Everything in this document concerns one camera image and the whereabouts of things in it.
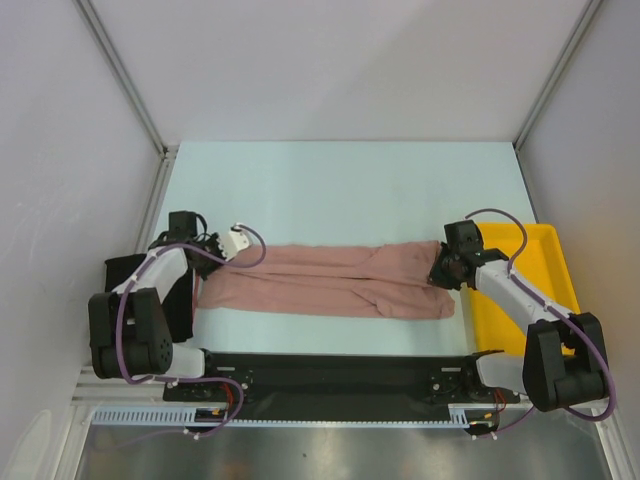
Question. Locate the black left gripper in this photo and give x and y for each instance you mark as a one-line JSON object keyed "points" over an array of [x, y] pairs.
{"points": [[213, 241]]}

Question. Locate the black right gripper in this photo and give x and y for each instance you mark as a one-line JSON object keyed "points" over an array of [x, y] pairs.
{"points": [[436, 277]]}

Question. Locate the pink t shirt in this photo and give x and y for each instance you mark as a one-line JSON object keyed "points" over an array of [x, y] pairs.
{"points": [[388, 281]]}

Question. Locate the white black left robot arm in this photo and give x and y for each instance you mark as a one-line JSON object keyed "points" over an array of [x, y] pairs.
{"points": [[146, 305]]}

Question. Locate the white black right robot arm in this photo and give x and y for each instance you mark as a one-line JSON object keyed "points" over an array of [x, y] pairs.
{"points": [[564, 362]]}

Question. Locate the yellow plastic tray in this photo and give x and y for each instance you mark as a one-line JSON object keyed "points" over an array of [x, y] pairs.
{"points": [[542, 263]]}

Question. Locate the folded black t shirt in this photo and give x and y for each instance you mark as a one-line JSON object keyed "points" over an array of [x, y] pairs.
{"points": [[169, 274]]}

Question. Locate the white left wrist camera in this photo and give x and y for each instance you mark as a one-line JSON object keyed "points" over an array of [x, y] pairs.
{"points": [[233, 241]]}

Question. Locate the left aluminium corner post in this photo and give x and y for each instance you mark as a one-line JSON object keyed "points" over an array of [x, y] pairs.
{"points": [[107, 48]]}

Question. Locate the aluminium corner post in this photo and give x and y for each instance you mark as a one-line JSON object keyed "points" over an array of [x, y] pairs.
{"points": [[559, 68], [107, 48]]}

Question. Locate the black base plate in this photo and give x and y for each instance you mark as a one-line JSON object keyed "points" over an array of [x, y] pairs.
{"points": [[218, 361]]}

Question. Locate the aluminium frame rail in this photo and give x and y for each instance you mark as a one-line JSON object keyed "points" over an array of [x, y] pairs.
{"points": [[100, 390]]}

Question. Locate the white slotted cable duct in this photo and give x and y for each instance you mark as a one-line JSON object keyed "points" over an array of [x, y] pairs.
{"points": [[437, 417]]}

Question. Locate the right aluminium corner post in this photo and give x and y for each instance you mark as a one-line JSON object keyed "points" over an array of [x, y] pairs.
{"points": [[559, 68]]}

